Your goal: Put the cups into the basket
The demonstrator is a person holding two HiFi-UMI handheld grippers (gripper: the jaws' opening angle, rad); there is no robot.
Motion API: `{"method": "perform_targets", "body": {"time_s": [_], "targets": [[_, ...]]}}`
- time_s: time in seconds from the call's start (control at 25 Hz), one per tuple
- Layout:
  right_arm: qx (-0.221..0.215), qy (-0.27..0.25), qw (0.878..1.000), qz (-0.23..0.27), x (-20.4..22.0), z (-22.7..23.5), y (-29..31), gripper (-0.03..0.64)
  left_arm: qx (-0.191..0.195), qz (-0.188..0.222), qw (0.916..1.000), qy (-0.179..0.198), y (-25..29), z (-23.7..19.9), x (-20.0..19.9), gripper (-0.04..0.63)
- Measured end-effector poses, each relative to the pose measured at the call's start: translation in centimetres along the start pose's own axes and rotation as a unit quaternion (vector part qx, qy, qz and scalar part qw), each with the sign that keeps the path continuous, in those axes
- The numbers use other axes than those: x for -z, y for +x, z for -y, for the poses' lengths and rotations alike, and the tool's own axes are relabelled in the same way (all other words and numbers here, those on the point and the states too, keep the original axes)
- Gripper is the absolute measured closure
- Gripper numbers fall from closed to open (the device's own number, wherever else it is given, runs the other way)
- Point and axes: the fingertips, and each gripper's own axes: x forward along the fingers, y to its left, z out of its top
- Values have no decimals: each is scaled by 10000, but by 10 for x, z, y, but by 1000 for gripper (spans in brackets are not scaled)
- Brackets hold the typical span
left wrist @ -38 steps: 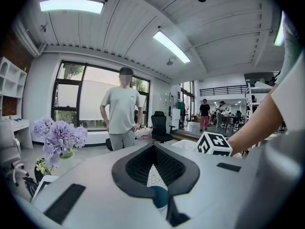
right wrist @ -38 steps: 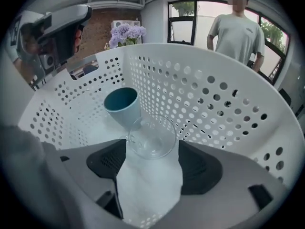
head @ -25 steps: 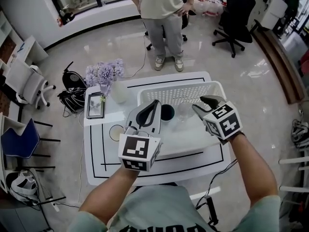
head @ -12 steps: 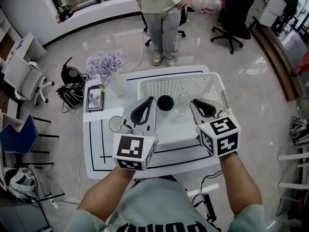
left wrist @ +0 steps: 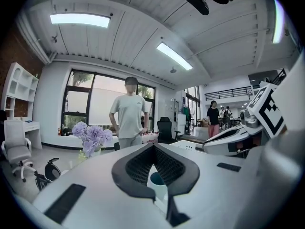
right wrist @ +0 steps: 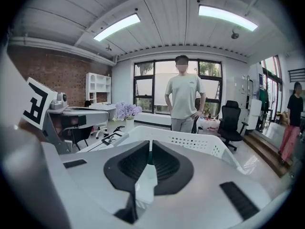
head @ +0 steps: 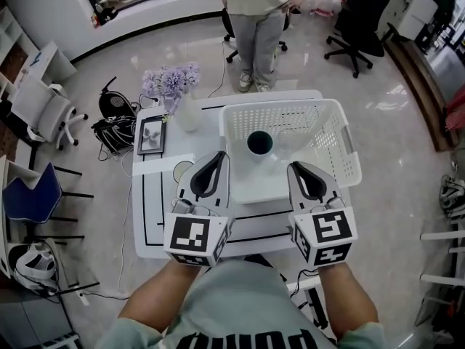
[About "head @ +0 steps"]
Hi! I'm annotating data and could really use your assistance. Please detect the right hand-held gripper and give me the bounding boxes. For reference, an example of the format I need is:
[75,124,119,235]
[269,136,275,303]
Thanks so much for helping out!
[286,161,360,268]

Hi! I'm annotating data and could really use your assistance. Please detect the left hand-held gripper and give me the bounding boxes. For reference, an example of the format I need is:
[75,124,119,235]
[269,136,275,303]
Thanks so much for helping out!
[163,151,237,268]

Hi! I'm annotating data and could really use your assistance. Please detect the cream mug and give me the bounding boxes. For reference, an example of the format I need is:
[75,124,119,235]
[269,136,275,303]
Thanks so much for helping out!
[172,160,193,185]

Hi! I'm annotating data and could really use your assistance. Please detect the white plastic laundry basket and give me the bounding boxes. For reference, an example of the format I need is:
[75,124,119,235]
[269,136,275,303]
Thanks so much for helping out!
[219,99,363,205]

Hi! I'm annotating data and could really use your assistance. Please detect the clear wine glass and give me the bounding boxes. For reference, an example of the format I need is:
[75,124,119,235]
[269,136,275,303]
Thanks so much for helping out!
[274,127,310,156]

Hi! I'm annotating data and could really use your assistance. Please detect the teal cup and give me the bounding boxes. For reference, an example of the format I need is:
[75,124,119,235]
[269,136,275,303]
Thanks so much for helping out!
[246,130,275,164]

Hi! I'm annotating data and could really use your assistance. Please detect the person's right forearm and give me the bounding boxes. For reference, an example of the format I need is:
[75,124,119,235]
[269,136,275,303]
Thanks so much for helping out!
[318,262,379,337]

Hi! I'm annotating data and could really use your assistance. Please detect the person's left forearm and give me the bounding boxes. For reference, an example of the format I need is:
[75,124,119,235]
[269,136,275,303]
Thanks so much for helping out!
[118,260,201,332]

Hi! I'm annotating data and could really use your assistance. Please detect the white paper strip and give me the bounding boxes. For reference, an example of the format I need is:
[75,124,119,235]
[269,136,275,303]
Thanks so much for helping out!
[132,154,195,176]

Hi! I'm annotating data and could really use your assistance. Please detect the white vase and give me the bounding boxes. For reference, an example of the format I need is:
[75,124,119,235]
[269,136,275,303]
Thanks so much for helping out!
[174,92,202,133]

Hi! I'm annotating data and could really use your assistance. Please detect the person's black trousers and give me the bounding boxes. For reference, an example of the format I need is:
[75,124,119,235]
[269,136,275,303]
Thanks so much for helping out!
[243,253,288,279]

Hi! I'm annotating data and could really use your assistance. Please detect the purple flowers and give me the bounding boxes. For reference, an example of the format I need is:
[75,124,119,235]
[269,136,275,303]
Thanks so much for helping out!
[141,61,201,118]

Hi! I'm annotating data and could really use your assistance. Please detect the person in white t-shirt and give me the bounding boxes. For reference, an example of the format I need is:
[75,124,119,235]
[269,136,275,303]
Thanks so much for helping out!
[96,259,386,349]

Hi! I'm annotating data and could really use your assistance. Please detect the white metal rack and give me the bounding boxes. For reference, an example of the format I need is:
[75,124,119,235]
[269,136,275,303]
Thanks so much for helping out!
[413,223,465,337]

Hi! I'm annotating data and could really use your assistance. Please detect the black white headset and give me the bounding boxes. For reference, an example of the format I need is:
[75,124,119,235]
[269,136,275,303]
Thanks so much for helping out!
[440,174,465,220]

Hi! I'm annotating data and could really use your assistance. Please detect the brown wooden step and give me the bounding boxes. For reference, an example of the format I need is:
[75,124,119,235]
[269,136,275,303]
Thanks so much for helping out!
[384,38,461,153]

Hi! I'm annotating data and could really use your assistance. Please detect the black office chair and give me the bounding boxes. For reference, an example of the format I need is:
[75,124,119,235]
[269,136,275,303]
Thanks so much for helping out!
[324,0,400,79]
[221,7,290,64]

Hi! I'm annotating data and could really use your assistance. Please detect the blue chair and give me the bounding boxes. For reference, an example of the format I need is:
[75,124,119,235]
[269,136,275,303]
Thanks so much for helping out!
[1,161,94,245]

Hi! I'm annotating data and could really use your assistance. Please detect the white office chair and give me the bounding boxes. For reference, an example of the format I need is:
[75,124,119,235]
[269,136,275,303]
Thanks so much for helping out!
[10,76,89,151]

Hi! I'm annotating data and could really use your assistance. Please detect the white red plastic bag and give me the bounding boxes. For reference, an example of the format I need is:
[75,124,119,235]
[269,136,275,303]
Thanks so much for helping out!
[303,0,349,17]

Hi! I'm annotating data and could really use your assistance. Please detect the white VR headset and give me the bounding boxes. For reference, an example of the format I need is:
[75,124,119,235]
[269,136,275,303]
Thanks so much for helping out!
[13,241,59,292]

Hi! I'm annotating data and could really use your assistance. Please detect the white desk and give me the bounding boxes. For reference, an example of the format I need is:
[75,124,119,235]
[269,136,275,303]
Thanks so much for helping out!
[16,41,78,87]

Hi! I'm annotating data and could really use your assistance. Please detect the black bag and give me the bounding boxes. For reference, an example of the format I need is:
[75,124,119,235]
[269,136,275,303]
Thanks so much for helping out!
[97,5,119,25]

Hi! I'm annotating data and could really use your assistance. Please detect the white cabinet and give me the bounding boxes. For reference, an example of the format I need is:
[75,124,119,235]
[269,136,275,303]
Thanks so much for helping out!
[397,0,439,41]

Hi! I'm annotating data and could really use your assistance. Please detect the white low shelf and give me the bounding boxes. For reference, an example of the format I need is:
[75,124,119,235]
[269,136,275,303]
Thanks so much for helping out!
[36,332,84,349]

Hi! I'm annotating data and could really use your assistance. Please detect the grey cabinet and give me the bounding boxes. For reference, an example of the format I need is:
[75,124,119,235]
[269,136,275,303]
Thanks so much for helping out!
[0,298,73,341]

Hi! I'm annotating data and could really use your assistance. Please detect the white shelf unit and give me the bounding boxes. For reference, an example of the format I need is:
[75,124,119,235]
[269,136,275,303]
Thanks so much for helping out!
[0,5,39,94]

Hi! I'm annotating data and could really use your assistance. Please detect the black picture frame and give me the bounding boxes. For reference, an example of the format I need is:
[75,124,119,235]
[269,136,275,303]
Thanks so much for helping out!
[137,116,168,156]

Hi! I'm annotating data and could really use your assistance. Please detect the white cable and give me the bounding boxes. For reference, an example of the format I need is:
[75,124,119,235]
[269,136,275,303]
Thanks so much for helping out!
[116,151,137,300]

